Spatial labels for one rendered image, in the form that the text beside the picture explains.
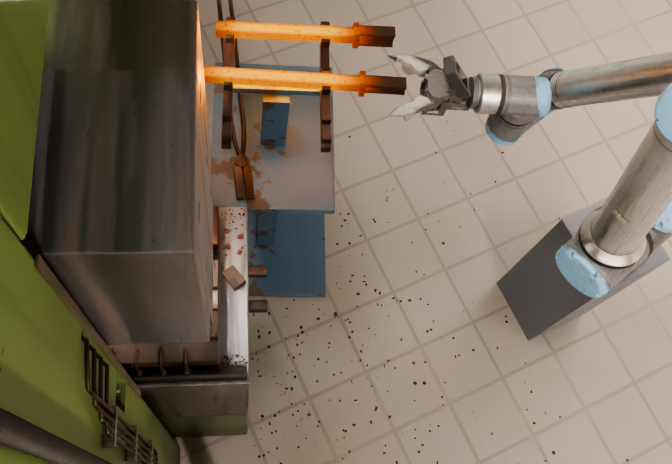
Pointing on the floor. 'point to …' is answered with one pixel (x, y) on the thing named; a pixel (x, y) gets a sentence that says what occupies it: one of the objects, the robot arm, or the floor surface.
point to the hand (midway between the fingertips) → (388, 82)
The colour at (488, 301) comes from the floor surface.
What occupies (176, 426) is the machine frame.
